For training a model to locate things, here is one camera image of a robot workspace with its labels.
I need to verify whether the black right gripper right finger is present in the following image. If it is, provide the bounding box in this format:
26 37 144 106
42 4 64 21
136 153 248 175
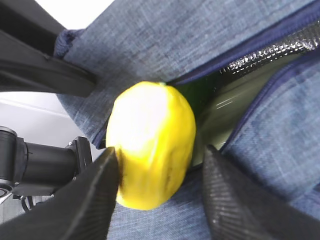
202 145 320 240

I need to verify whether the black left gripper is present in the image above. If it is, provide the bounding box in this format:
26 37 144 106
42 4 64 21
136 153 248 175
67 136 93 175

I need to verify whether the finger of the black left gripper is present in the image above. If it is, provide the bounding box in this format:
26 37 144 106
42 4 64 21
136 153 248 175
0 0 97 97

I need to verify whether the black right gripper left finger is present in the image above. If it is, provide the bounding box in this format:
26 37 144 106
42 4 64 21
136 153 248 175
0 147 120 240

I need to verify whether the yellow lemon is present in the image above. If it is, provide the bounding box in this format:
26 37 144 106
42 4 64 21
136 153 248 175
105 81 196 211

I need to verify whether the dark blue lunch bag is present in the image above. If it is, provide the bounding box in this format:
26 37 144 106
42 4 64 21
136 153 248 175
54 0 320 240

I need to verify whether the green lidded glass container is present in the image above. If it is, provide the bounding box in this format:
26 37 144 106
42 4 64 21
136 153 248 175
189 53 308 171

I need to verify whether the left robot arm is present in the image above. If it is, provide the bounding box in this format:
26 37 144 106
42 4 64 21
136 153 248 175
0 0 96 212

